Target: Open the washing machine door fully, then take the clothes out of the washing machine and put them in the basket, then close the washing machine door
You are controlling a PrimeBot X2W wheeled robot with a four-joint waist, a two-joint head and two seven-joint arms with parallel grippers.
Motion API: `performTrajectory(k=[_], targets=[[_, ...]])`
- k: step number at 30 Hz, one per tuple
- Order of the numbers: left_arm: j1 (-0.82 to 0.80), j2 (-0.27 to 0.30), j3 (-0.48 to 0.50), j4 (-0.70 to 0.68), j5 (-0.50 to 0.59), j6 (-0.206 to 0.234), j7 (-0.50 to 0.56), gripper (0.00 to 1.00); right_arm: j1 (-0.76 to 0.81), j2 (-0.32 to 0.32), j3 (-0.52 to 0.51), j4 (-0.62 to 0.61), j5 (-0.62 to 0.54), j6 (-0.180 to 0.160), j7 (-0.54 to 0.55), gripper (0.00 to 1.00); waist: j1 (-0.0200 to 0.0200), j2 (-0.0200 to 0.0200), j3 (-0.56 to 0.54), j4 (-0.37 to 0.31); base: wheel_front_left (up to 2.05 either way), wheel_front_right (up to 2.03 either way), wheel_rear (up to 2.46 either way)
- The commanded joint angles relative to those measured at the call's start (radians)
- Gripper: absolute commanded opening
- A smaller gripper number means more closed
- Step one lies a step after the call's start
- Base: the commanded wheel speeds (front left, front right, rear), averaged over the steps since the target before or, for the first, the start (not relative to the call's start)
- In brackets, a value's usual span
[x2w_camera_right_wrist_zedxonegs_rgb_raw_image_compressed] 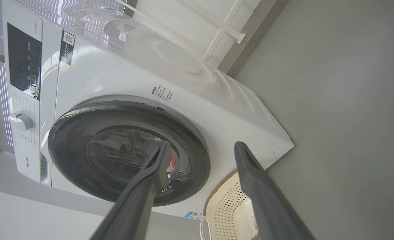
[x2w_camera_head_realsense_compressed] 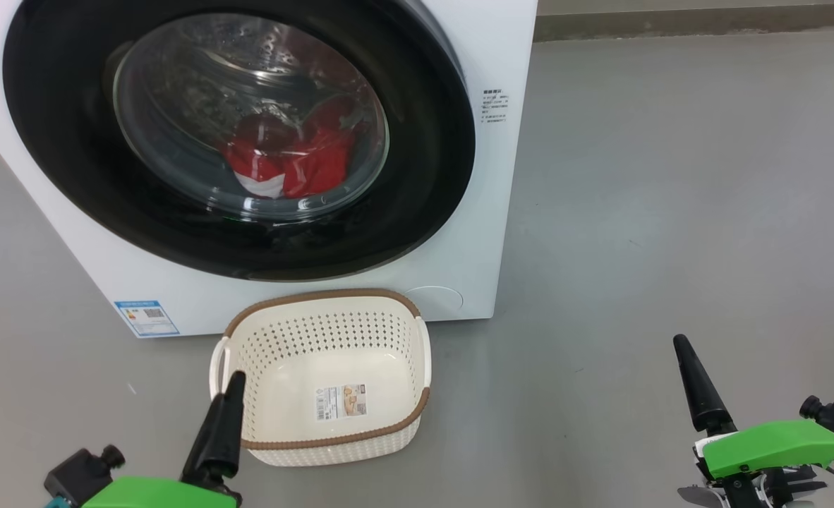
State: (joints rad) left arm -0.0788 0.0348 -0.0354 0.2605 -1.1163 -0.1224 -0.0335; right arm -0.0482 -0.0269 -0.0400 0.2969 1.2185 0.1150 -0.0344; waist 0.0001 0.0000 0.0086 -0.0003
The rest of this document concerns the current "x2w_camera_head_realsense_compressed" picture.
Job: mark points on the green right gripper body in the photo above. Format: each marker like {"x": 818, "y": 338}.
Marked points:
{"x": 777, "y": 444}

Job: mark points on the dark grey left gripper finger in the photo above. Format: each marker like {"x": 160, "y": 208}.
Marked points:
{"x": 216, "y": 437}

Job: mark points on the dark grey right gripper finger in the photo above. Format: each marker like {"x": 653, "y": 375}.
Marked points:
{"x": 703, "y": 391}

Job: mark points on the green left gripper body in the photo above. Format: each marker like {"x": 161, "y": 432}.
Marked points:
{"x": 156, "y": 494}

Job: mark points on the red and white garment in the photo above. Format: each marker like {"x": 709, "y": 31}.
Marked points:
{"x": 318, "y": 166}

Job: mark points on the washing machine door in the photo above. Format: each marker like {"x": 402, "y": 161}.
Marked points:
{"x": 71, "y": 141}

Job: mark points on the cream perforated laundry basket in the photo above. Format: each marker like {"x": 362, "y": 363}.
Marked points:
{"x": 297, "y": 339}

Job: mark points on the printed product label sticker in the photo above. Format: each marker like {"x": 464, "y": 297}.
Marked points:
{"x": 341, "y": 402}

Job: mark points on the white front-load washing machine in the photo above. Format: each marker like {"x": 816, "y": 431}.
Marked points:
{"x": 502, "y": 212}

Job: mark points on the stainless steel washing machine drum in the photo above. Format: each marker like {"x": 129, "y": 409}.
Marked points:
{"x": 205, "y": 77}

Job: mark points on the blue energy label sticker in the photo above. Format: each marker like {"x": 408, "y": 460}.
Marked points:
{"x": 147, "y": 319}

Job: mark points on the round white filter cover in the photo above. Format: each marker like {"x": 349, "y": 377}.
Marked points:
{"x": 434, "y": 300}

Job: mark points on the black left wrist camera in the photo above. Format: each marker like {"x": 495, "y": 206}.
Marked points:
{"x": 78, "y": 474}

